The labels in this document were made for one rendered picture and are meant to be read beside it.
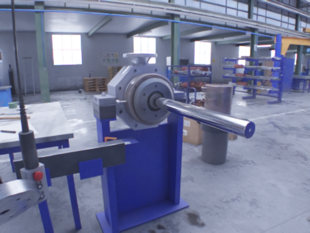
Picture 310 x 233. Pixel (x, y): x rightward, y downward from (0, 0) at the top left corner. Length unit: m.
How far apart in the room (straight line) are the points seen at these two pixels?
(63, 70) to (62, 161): 11.83
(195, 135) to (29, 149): 3.16
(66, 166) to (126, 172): 0.73
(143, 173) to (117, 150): 0.69
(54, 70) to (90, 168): 11.82
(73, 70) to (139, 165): 11.44
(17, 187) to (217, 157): 2.67
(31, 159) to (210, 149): 2.52
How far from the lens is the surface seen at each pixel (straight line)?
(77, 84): 12.95
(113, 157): 1.30
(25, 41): 13.09
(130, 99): 1.41
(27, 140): 0.69
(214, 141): 2.90
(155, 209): 2.10
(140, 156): 1.85
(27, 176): 0.72
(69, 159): 1.24
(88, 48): 13.18
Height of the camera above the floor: 1.33
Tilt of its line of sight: 14 degrees down
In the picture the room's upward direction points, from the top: straight up
